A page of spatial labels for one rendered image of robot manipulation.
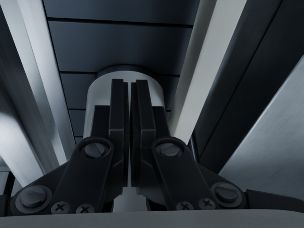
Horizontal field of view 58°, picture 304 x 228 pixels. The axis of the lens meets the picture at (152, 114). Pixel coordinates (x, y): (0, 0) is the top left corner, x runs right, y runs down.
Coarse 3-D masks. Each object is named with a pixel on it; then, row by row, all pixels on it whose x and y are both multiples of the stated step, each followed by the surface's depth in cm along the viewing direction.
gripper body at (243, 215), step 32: (0, 224) 5; (32, 224) 5; (64, 224) 5; (96, 224) 6; (128, 224) 6; (160, 224) 6; (192, 224) 6; (224, 224) 6; (256, 224) 6; (288, 224) 6
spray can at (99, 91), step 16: (96, 80) 17; (128, 80) 16; (96, 96) 16; (128, 96) 15; (160, 96) 17; (128, 160) 13; (128, 176) 13; (128, 192) 12; (128, 208) 12; (144, 208) 12
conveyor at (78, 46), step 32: (64, 0) 13; (96, 0) 13; (128, 0) 14; (160, 0) 14; (192, 0) 14; (64, 32) 15; (96, 32) 15; (128, 32) 15; (160, 32) 15; (64, 64) 17; (96, 64) 17; (128, 64) 17; (160, 64) 17
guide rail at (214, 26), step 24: (216, 0) 10; (240, 0) 10; (216, 24) 11; (192, 48) 13; (216, 48) 12; (192, 72) 13; (216, 72) 13; (192, 96) 14; (168, 120) 19; (192, 120) 16
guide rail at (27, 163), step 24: (0, 24) 6; (0, 48) 6; (0, 72) 6; (24, 72) 8; (0, 96) 6; (24, 96) 8; (0, 120) 7; (24, 120) 8; (0, 144) 8; (24, 144) 8; (48, 144) 10; (24, 168) 10; (48, 168) 10
